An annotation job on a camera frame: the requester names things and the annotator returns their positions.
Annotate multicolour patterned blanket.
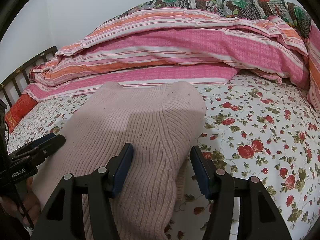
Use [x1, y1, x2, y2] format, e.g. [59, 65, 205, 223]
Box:
[114, 0, 311, 38]

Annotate pink knit sweater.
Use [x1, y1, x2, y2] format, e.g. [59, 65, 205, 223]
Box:
[33, 82, 206, 239]

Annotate pink striped quilt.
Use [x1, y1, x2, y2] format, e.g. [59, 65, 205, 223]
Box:
[24, 8, 319, 110]

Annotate red pillow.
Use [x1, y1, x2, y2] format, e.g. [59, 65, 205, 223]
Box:
[5, 94, 37, 134]

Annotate person's left hand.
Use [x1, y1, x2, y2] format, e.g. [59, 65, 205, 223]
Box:
[1, 177, 41, 225]

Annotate dark wooden headboard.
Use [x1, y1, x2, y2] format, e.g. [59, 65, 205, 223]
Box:
[1, 46, 57, 109]

